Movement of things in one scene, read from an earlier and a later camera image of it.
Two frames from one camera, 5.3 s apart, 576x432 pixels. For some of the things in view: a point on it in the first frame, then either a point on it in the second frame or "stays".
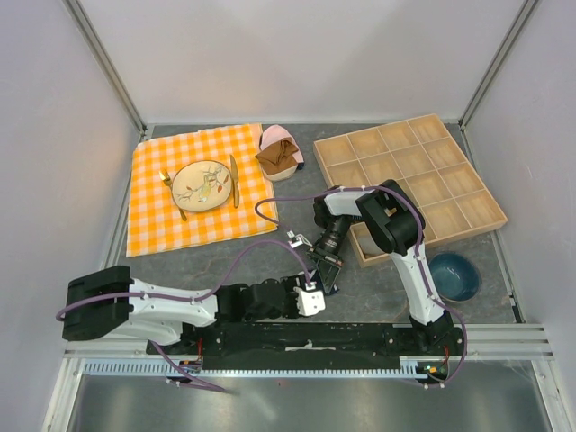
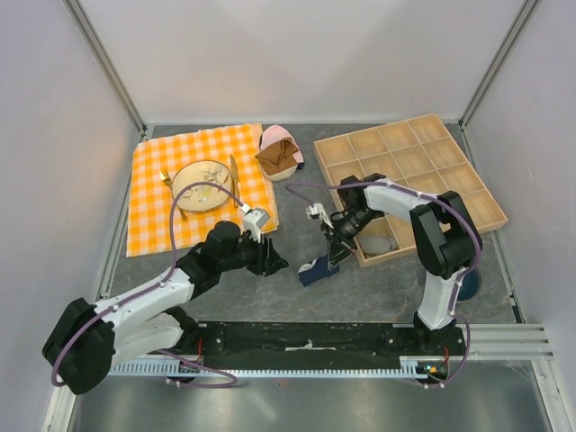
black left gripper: x=291 y=282 → x=267 y=260
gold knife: x=235 y=177 stays
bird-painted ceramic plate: x=202 y=186 stays
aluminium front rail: x=488 y=342 stays
